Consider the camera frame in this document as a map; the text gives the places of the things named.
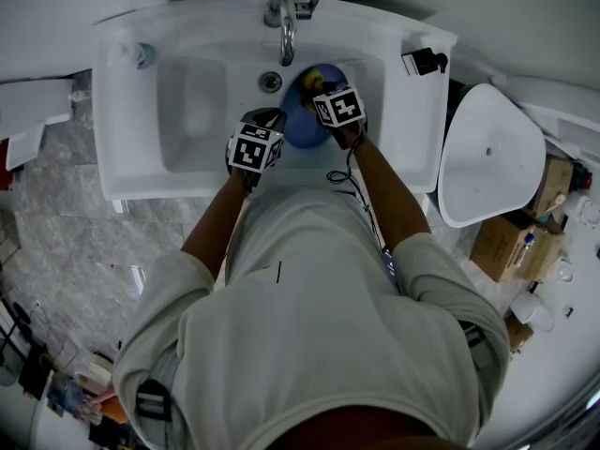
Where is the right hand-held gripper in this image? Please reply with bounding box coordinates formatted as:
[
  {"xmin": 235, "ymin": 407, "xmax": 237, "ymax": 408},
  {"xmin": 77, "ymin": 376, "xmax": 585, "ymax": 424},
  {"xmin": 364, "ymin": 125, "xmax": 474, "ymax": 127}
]
[{"xmin": 301, "ymin": 80, "xmax": 369, "ymax": 153}]

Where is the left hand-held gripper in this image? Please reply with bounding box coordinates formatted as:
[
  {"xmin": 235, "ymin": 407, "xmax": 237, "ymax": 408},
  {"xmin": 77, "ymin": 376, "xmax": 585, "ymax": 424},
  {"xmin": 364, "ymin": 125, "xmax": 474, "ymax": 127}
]
[{"xmin": 226, "ymin": 106, "xmax": 289, "ymax": 195}]

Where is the yellow sponge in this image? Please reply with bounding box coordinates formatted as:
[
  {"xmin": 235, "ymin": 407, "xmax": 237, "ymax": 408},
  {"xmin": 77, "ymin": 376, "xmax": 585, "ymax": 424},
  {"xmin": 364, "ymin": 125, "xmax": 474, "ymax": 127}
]
[{"xmin": 299, "ymin": 67, "xmax": 326, "ymax": 96}]

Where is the blue round bowl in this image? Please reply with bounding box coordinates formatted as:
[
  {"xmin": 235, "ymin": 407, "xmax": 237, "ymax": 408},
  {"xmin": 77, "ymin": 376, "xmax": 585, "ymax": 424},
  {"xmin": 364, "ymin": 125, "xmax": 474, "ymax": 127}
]
[{"xmin": 279, "ymin": 63, "xmax": 353, "ymax": 150}]

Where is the person's right forearm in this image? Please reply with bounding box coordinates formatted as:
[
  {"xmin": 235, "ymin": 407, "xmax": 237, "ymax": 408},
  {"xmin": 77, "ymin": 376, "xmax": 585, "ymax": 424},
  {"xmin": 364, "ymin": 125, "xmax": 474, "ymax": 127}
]
[{"xmin": 350, "ymin": 132, "xmax": 433, "ymax": 258}]

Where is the person's left forearm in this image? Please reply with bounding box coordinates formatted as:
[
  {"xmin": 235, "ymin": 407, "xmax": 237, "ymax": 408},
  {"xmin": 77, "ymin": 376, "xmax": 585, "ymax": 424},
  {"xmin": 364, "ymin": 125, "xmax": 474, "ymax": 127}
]
[{"xmin": 179, "ymin": 168, "xmax": 250, "ymax": 281}]

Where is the chrome sink drain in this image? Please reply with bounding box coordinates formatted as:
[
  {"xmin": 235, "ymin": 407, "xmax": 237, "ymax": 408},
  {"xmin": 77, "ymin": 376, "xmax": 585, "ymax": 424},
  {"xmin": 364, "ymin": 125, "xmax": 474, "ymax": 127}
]
[{"xmin": 259, "ymin": 69, "xmax": 284, "ymax": 95}]

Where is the chrome faucet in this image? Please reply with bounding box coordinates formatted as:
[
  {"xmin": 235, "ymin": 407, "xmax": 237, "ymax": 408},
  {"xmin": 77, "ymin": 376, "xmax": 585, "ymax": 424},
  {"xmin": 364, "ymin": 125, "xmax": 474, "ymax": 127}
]
[{"xmin": 262, "ymin": 0, "xmax": 322, "ymax": 68}]

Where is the white sink vanity cabinet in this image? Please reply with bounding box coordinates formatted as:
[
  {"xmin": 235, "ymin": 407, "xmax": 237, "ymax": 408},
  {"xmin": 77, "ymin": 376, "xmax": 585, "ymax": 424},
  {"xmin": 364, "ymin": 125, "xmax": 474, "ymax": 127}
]
[{"xmin": 93, "ymin": 0, "xmax": 458, "ymax": 216}]

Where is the black pump soap dispenser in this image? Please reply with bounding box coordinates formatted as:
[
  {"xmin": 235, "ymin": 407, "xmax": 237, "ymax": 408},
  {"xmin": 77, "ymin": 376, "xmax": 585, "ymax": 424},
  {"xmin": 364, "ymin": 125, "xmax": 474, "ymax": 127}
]
[{"xmin": 400, "ymin": 46, "xmax": 449, "ymax": 77}]

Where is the white foam pump bottle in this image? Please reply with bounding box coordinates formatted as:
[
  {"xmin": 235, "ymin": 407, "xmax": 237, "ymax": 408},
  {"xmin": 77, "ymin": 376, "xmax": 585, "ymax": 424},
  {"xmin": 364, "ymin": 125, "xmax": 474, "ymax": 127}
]
[{"xmin": 132, "ymin": 41, "xmax": 157, "ymax": 70}]

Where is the white bathtub with black outside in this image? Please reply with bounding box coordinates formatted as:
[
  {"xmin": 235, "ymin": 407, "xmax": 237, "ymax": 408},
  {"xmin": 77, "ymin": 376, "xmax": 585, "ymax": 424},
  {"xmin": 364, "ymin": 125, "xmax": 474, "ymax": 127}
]
[{"xmin": 437, "ymin": 82, "xmax": 548, "ymax": 230}]

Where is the person's white shirt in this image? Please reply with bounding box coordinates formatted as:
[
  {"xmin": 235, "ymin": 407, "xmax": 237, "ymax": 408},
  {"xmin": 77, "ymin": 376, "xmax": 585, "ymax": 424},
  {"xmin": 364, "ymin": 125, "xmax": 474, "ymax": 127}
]
[{"xmin": 112, "ymin": 184, "xmax": 511, "ymax": 450}]

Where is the large brown cardboard box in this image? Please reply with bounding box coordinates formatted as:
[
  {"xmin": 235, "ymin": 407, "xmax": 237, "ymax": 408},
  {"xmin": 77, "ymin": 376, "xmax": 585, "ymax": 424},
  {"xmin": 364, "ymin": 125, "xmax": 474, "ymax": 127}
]
[{"xmin": 470, "ymin": 214, "xmax": 533, "ymax": 284}]

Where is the large white box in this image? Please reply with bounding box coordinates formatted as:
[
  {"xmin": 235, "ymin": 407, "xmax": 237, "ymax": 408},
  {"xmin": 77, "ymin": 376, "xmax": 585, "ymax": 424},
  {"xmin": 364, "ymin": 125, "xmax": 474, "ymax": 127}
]
[{"xmin": 0, "ymin": 78, "xmax": 74, "ymax": 133}]

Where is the small white box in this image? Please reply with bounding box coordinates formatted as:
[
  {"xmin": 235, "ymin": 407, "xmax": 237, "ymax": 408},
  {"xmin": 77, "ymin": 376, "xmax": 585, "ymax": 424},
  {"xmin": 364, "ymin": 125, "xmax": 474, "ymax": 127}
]
[{"xmin": 6, "ymin": 124, "xmax": 46, "ymax": 169}]

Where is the red board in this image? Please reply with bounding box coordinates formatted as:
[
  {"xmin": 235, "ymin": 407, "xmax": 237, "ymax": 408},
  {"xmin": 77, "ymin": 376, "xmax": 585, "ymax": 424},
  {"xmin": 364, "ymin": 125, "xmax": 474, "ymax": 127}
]
[{"xmin": 0, "ymin": 137, "xmax": 13, "ymax": 192}]

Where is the white ceramic toilet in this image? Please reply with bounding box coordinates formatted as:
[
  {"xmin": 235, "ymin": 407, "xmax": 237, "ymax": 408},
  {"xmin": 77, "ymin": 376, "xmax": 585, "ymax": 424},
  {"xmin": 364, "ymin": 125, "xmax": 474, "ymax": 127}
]
[{"xmin": 563, "ymin": 193, "xmax": 600, "ymax": 227}]

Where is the white waste bin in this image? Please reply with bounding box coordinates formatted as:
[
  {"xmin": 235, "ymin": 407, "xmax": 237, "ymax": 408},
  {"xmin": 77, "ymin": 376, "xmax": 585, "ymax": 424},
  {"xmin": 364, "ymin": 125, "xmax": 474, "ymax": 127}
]
[{"xmin": 510, "ymin": 290, "xmax": 557, "ymax": 335}]

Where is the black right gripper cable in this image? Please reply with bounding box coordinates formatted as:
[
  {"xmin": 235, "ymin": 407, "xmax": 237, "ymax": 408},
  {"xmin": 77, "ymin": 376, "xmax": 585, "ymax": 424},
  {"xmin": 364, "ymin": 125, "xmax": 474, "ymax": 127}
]
[{"xmin": 325, "ymin": 132, "xmax": 405, "ymax": 295}]

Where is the black harness strap buckle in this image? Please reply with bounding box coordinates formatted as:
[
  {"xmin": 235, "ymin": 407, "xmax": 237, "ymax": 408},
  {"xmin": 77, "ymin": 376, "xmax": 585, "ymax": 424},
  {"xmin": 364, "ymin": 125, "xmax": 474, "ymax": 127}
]
[
  {"xmin": 460, "ymin": 320, "xmax": 494, "ymax": 370},
  {"xmin": 135, "ymin": 379, "xmax": 173, "ymax": 422}
]

